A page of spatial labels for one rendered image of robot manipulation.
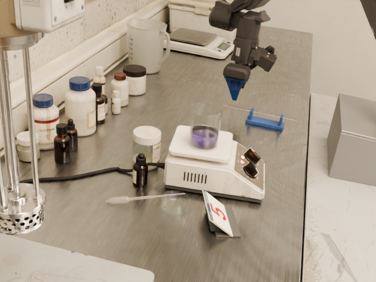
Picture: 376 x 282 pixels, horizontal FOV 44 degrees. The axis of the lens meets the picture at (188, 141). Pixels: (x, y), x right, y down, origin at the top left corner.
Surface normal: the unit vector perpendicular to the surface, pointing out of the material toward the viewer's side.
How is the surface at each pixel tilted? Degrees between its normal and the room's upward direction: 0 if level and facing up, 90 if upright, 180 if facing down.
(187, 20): 93
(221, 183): 90
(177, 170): 90
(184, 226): 0
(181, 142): 0
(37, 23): 90
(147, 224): 0
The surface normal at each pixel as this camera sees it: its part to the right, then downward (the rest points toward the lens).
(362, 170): -0.25, 0.43
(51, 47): 0.97, 0.19
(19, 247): 0.09, -0.88
